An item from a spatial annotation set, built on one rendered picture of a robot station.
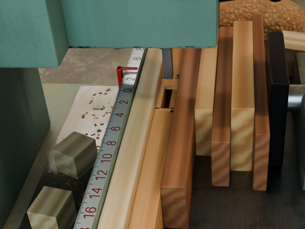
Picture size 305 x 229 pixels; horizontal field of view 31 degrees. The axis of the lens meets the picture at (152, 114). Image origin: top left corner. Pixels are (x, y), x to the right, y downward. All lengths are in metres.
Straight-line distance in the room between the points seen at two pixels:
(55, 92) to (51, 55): 0.36
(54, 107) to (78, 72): 1.66
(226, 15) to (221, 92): 0.22
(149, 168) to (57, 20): 0.15
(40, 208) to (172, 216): 0.18
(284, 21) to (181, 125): 0.28
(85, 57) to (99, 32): 2.07
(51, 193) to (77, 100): 0.24
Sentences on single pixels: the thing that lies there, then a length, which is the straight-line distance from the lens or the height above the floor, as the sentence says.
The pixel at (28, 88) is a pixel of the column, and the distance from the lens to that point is 0.67.
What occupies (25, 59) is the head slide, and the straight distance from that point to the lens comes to 0.49.
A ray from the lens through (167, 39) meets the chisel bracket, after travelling 0.49.
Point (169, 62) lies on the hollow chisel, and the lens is 0.53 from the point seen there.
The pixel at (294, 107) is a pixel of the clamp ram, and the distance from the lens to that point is 0.51.
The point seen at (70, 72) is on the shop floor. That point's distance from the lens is 2.46.
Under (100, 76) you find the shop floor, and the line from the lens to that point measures 2.40.
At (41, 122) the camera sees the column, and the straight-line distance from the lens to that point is 0.72.
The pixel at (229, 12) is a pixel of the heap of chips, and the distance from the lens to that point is 0.72.
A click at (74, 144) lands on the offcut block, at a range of 0.66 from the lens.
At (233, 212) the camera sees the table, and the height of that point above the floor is 0.90.
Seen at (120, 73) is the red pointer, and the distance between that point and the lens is 0.55.
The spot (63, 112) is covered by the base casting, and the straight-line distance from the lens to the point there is 0.78.
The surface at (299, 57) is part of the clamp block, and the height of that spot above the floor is 0.96.
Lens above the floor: 1.24
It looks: 36 degrees down
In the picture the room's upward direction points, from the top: 5 degrees counter-clockwise
